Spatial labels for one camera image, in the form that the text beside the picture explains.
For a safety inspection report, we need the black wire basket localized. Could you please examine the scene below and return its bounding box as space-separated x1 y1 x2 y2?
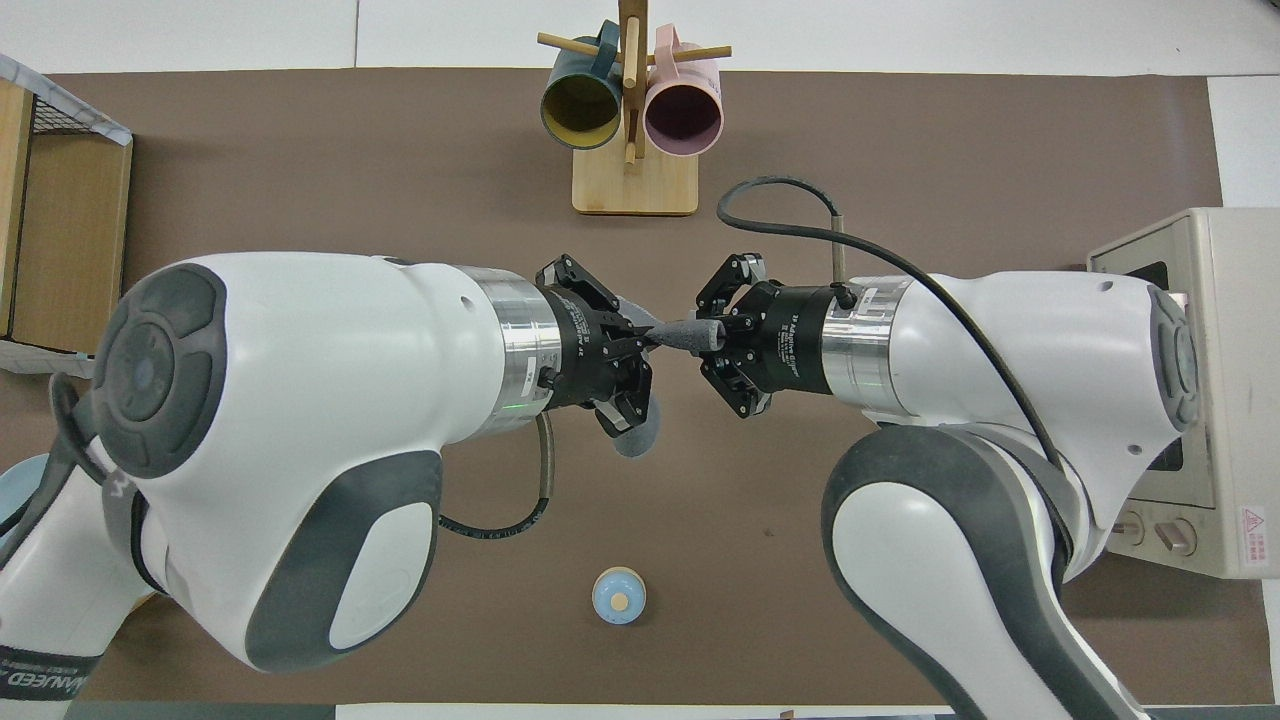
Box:
28 92 81 138

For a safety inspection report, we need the beige toaster oven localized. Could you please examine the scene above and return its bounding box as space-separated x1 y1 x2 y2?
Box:
1088 207 1280 579

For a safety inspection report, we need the pink mug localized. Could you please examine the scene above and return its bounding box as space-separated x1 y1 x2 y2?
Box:
643 24 724 158

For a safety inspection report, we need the light blue plate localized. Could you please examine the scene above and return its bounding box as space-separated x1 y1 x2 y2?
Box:
0 455 51 551

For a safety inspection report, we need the blue bell with wooden knob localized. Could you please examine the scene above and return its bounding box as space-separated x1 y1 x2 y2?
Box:
591 566 648 627

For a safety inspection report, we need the brown table mat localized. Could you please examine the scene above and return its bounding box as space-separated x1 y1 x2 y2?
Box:
0 68 1276 706

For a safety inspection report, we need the dark teal mug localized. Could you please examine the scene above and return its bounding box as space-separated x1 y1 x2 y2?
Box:
540 20 626 151

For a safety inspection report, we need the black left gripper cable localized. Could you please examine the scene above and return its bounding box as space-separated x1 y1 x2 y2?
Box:
437 410 557 541

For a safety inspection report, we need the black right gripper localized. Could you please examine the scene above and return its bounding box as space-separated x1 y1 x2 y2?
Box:
694 252 833 420

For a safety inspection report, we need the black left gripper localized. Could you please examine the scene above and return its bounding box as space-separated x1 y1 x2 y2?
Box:
536 254 658 437

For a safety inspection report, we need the wooden box with basket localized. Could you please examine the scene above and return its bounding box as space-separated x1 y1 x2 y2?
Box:
0 52 133 379

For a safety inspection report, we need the wooden mug tree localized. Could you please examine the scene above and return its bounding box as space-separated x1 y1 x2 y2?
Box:
537 0 733 217

